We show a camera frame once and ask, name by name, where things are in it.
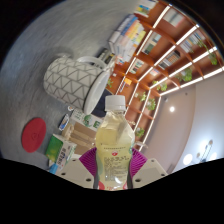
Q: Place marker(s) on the dark office chair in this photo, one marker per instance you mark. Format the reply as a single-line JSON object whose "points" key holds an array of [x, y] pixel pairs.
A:
{"points": [[101, 103]]}

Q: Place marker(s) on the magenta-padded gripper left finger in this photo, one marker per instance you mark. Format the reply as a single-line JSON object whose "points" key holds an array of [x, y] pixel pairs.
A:
{"points": [[75, 171]]}

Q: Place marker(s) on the branching ceiling lamp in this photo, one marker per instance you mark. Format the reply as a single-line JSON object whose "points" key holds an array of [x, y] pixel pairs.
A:
{"points": [[201, 155]]}

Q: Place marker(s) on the recessed ceiling spotlight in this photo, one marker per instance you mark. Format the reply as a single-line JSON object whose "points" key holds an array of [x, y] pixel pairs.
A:
{"points": [[172, 109]]}

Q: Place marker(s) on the green and white tissue box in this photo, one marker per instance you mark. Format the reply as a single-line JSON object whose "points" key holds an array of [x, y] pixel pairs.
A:
{"points": [[83, 118]]}

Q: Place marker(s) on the low pile of magazines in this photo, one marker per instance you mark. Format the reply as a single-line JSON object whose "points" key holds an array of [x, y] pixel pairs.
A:
{"points": [[106, 56]]}

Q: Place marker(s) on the small snack packet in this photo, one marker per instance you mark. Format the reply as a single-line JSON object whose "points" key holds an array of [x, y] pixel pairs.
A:
{"points": [[70, 108], [63, 122]]}

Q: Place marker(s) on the wooden shelf unit with books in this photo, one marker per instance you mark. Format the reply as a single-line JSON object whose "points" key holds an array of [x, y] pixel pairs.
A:
{"points": [[173, 56]]}

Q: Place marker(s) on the yellow drink bottle white cap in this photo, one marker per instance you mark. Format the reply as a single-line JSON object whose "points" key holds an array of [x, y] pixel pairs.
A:
{"points": [[114, 143]]}

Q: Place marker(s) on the white mug grey triangle pattern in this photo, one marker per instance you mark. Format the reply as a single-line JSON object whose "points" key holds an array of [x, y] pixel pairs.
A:
{"points": [[68, 81]]}

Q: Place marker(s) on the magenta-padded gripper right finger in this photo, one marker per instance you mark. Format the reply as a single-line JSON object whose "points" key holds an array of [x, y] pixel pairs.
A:
{"points": [[151, 170]]}

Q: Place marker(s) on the flat round red coaster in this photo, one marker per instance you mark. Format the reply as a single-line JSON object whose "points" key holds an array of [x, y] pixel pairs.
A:
{"points": [[33, 135]]}

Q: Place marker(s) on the green and white drink carton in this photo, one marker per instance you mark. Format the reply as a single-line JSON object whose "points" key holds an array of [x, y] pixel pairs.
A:
{"points": [[60, 151]]}

